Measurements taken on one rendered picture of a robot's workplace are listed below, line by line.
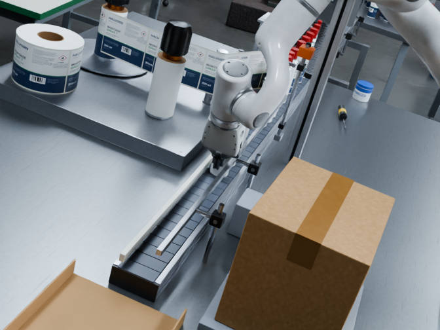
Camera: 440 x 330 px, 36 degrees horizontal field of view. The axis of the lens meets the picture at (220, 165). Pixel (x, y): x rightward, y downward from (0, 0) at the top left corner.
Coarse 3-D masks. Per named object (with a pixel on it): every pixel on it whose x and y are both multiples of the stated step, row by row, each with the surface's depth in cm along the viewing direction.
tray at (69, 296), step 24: (72, 264) 138; (48, 288) 131; (72, 288) 137; (96, 288) 139; (24, 312) 124; (48, 312) 130; (72, 312) 131; (96, 312) 133; (120, 312) 134; (144, 312) 136
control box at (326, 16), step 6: (336, 0) 188; (360, 0) 192; (330, 6) 190; (354, 6) 192; (324, 12) 192; (330, 12) 190; (354, 12) 194; (318, 18) 195; (324, 18) 192; (330, 18) 190; (354, 18) 195; (348, 24) 195
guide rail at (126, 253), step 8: (208, 160) 182; (200, 168) 177; (192, 176) 173; (184, 184) 168; (176, 192) 164; (184, 192) 168; (168, 200) 160; (176, 200) 163; (168, 208) 158; (160, 216) 154; (152, 224) 150; (144, 232) 146; (136, 240) 143; (128, 248) 140; (120, 256) 138; (128, 256) 140
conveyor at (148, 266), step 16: (304, 80) 270; (288, 96) 249; (256, 144) 207; (208, 176) 182; (192, 192) 173; (176, 208) 164; (208, 208) 168; (160, 224) 157; (176, 224) 158; (192, 224) 160; (144, 240) 150; (160, 240) 151; (176, 240) 153; (144, 256) 145; (160, 256) 146; (144, 272) 140; (160, 272) 141
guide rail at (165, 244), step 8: (280, 104) 219; (256, 128) 197; (256, 136) 195; (248, 144) 187; (240, 152) 181; (232, 160) 176; (224, 168) 171; (224, 176) 169; (216, 184) 163; (208, 192) 158; (200, 200) 154; (192, 208) 151; (184, 216) 147; (184, 224) 145; (176, 232) 141; (168, 240) 138; (160, 248) 135
